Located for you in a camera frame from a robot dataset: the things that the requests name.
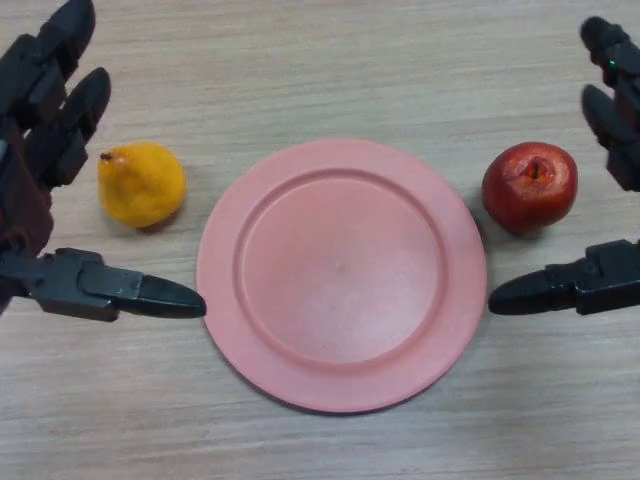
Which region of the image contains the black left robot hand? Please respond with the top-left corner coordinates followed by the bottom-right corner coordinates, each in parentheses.
top-left (0, 0), bottom-right (208, 324)

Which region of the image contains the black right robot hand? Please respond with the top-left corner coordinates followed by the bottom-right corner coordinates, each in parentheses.
top-left (487, 16), bottom-right (640, 317)

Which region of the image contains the red apple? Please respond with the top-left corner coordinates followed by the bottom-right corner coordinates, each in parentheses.
top-left (481, 141), bottom-right (579, 236)

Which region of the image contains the pink round plate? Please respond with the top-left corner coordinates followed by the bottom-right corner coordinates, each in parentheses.
top-left (196, 139), bottom-right (489, 415)

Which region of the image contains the yellow pear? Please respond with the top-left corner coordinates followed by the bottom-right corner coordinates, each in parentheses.
top-left (97, 142), bottom-right (188, 230)

